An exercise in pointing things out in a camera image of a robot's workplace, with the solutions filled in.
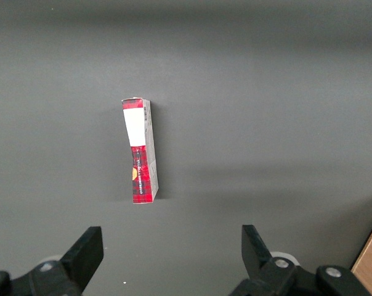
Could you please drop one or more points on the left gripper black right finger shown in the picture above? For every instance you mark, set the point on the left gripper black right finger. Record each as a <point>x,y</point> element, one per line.
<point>266,271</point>

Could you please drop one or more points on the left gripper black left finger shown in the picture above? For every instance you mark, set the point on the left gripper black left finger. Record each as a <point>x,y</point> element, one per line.
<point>78,262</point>

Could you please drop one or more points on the wooden drawer cabinet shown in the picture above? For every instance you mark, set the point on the wooden drawer cabinet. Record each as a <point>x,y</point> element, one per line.
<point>370,268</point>

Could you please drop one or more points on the red plaid cookie box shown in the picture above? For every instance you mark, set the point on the red plaid cookie box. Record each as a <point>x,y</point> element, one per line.
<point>141,160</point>

